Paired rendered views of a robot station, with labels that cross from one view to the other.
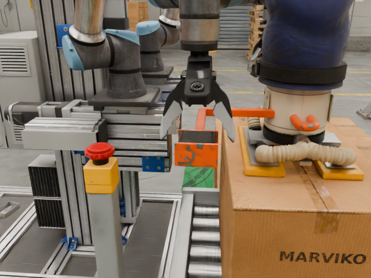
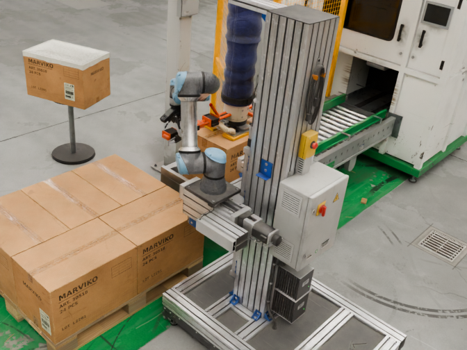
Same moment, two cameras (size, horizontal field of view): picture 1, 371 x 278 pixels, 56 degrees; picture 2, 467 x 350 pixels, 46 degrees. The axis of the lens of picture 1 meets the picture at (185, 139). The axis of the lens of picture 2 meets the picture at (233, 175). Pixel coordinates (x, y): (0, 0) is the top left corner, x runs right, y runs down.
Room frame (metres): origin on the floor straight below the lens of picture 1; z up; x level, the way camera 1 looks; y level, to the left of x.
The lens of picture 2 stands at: (3.85, 1.75, 2.67)
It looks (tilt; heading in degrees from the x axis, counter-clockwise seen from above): 31 degrees down; 215
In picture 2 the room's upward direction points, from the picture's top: 6 degrees clockwise
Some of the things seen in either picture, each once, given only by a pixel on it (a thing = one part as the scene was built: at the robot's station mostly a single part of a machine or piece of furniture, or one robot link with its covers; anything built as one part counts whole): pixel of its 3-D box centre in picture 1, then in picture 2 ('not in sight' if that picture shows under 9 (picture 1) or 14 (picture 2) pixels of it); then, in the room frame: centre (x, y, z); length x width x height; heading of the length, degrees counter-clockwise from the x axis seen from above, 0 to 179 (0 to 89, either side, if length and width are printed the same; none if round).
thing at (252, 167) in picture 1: (258, 143); (244, 128); (0.96, -0.21, 0.97); 0.34 x 0.10 x 0.05; 175
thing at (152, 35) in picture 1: (148, 35); (213, 162); (1.80, 0.18, 1.20); 0.13 x 0.12 x 0.14; 141
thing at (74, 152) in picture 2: not in sight; (71, 125); (0.99, -2.12, 0.31); 0.40 x 0.40 x 0.62
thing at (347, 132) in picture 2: not in sight; (343, 137); (-0.19, 0.04, 0.60); 1.60 x 0.10 x 0.09; 176
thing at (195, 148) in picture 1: (197, 147); not in sight; (0.67, -0.02, 1.08); 0.09 x 0.08 x 0.05; 85
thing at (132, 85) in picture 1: (125, 80); not in sight; (1.30, 0.22, 1.09); 0.15 x 0.15 x 0.10
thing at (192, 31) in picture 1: (197, 31); not in sight; (0.69, -0.02, 1.31); 0.08 x 0.08 x 0.05
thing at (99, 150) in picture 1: (100, 154); not in sight; (0.77, 0.21, 1.02); 0.07 x 0.07 x 0.04
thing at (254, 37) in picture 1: (272, 32); not in sight; (8.83, -2.09, 0.65); 1.29 x 1.10 x 1.31; 175
